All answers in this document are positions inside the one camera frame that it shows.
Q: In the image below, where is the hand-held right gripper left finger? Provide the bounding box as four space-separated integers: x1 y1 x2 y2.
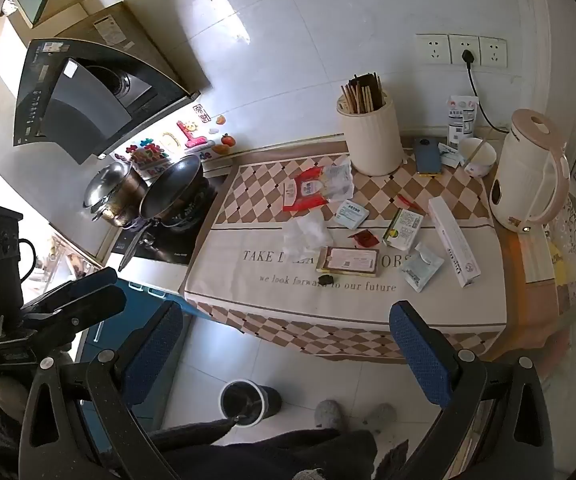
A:
18 301 191 480

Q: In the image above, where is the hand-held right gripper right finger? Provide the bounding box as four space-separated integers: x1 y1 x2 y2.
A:
389 301 555 480

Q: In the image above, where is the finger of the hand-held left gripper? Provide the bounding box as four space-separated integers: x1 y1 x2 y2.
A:
28 285 128 334
23 266 120 312

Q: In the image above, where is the torn teal white sachet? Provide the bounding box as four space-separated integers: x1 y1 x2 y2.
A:
400 241 445 293

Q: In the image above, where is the white round trash bin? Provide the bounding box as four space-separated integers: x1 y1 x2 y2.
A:
218 380 283 428

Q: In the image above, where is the long white box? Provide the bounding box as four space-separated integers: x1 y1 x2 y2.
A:
427 196 482 288

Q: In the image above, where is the white green yellow carton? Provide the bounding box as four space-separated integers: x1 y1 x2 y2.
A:
383 208 424 252

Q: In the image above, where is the white tissue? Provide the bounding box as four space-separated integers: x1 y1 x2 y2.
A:
283 209 330 257

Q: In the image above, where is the red and clear snack wrapper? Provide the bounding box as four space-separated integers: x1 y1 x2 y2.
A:
282 162 355 213

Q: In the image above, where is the blue base cabinet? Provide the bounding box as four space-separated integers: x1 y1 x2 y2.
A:
70 280 204 423

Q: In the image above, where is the grey fuzzy slipper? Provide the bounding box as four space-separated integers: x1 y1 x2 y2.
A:
360 402 398 433
315 399 348 428

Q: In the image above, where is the black induction cooktop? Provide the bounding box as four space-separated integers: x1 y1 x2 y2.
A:
110 180 219 266

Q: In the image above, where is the steel pot with lid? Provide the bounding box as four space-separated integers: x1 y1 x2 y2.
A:
82 160 149 228

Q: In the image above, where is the flat brown card box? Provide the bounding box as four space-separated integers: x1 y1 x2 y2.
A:
316 246 381 278

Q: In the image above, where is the black frying pan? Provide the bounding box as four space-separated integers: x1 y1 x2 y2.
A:
118 154 204 273

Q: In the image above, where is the orange pink cloth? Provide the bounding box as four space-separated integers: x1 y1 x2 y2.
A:
488 200 576 381

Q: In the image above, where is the brown checkered tablecloth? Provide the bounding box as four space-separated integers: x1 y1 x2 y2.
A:
178 140 511 361

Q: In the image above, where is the person's dark garment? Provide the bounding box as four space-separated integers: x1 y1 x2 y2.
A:
148 417 409 480

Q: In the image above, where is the small white teal packet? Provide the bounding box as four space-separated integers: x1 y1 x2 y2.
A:
334 199 369 227

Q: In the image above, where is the black range hood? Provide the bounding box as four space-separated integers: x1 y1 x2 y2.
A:
12 37 201 165

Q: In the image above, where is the blue smartphone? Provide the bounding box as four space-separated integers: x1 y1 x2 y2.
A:
414 136 446 177

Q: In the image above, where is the white bowl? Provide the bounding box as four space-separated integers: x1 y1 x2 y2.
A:
457 137 498 178

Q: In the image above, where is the cream pink electric kettle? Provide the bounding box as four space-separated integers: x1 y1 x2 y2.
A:
489 108 570 233

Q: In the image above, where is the cream ribbed chopstick holder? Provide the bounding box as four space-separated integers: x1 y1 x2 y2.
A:
337 92 403 177

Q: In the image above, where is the white labelled pouch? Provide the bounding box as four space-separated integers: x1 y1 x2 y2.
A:
447 95 479 148

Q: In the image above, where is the beige hood chimney cover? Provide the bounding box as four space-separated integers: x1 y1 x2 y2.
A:
55 0 214 97

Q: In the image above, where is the bundle of wooden chopsticks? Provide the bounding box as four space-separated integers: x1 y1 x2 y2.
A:
340 72 386 115

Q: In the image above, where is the group of colourful wall stickers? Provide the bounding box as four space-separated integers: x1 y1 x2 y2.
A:
113 102 236 177

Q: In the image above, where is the black plug with cable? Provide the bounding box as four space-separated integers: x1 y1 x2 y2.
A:
460 49 511 135

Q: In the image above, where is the white wall socket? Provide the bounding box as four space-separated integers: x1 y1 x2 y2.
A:
479 36 509 68
449 35 480 66
415 34 450 65

